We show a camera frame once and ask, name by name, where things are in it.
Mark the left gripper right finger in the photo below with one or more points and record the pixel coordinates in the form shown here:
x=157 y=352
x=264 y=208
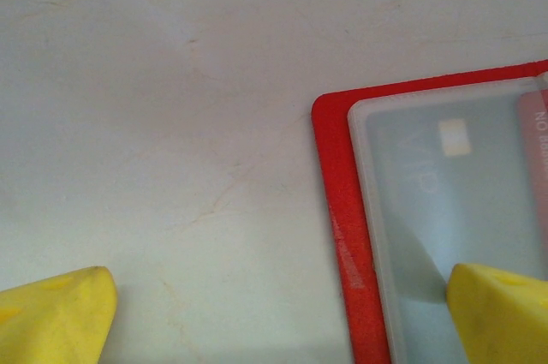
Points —
x=505 y=321

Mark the white table cover sheet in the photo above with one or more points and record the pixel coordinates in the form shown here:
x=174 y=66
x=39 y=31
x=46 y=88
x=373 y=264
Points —
x=128 y=124

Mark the black credit card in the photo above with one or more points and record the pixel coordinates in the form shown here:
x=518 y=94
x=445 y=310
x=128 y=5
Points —
x=428 y=218

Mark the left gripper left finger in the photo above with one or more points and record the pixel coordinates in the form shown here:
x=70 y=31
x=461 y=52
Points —
x=55 y=321

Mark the red credit card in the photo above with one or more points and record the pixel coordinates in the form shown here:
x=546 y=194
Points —
x=535 y=158

